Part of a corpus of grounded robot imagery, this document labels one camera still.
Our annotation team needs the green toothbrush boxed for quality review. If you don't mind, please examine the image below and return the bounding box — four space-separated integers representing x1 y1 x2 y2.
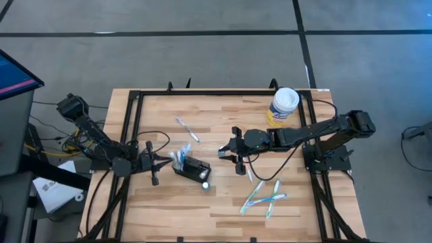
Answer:
239 179 265 216
265 178 281 219

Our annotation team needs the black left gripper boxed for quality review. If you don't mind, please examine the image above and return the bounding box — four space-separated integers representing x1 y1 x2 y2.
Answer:
131 140 173 187

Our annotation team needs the monitor with blue screen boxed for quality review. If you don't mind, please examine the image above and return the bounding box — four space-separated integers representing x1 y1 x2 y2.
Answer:
0 49 45 102

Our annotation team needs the yellow floor cable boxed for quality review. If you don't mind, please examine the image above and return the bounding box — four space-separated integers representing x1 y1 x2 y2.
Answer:
23 143 84 158

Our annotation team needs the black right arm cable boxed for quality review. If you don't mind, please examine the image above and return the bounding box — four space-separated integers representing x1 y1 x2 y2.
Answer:
246 97 338 182

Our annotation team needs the Lysol wipes canister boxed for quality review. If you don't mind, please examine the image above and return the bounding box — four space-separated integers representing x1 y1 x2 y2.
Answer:
266 86 301 128

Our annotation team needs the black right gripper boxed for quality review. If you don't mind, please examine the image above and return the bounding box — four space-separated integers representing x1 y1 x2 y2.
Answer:
218 126 251 176

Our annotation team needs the black stand beam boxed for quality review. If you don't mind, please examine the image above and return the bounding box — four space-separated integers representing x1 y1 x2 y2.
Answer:
18 153 92 192

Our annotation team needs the white paper sheet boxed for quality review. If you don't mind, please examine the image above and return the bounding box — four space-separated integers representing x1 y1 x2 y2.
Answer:
32 160 84 214

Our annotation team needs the purple toothbrush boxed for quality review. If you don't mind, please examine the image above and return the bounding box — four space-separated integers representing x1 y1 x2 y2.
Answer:
174 115 202 144

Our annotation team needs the black wire caddy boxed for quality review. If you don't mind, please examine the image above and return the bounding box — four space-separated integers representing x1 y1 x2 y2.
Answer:
171 153 213 185

